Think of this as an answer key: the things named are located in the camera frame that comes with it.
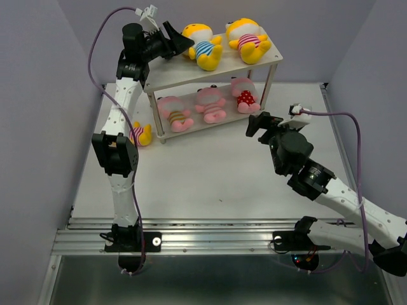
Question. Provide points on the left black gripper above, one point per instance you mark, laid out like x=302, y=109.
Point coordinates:
x=177, y=44

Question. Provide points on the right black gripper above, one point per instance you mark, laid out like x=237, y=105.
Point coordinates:
x=262, y=121

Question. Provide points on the yellow plush blue-striped shirt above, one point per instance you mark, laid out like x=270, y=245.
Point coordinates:
x=207, y=49

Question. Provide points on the pink plush red polka-dot dress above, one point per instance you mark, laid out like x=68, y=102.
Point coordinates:
x=244, y=90

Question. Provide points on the pink plush pink-striped shirt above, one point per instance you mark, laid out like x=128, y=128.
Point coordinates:
x=210, y=103

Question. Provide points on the pink plush orange-striped shirt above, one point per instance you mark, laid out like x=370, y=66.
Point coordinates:
x=173, y=109

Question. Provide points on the yellow plush pink-striped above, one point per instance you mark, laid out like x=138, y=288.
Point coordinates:
x=244, y=35
x=141, y=135

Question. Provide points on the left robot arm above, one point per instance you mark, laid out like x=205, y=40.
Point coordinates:
x=115, y=145

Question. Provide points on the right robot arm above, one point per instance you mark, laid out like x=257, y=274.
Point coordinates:
x=377, y=234

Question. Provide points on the white two-tier shelf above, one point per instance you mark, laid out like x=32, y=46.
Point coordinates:
x=181, y=77

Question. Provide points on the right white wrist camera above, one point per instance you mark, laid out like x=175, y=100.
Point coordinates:
x=299, y=117

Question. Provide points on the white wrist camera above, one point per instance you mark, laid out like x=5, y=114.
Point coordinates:
x=299, y=117
x=147, y=18

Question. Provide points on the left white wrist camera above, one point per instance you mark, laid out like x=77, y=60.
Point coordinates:
x=147, y=18

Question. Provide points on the aluminium mounting rail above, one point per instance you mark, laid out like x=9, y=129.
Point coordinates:
x=179, y=236

